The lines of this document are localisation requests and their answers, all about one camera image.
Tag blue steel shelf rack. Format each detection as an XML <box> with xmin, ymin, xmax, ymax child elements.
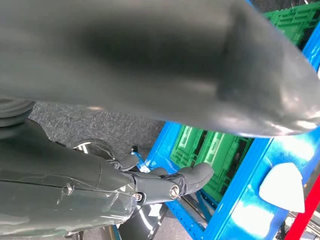
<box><xmin>130</xmin><ymin>21</ymin><xmax>320</xmax><ymax>240</ymax></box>

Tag white plastic cover part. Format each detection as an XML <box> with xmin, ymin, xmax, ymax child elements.
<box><xmin>258</xmin><ymin>162</ymin><xmax>306</xmax><ymax>214</ymax></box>

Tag round chrome-rimmed disc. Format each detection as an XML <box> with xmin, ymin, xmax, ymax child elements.
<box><xmin>72</xmin><ymin>139</ymin><xmax>116</xmax><ymax>162</ymax></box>

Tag green folding plastic crate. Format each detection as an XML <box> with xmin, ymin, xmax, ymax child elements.
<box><xmin>262</xmin><ymin>1</ymin><xmax>320</xmax><ymax>51</ymax></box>
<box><xmin>170</xmin><ymin>125</ymin><xmax>208</xmax><ymax>168</ymax></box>
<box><xmin>195</xmin><ymin>130</ymin><xmax>254</xmax><ymax>204</ymax></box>

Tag glossy black round object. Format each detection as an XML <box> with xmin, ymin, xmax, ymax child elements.
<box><xmin>117</xmin><ymin>202</ymin><xmax>168</xmax><ymax>240</ymax></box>

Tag red barrier tape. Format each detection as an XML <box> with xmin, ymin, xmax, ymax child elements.
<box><xmin>284</xmin><ymin>174</ymin><xmax>320</xmax><ymax>240</ymax></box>

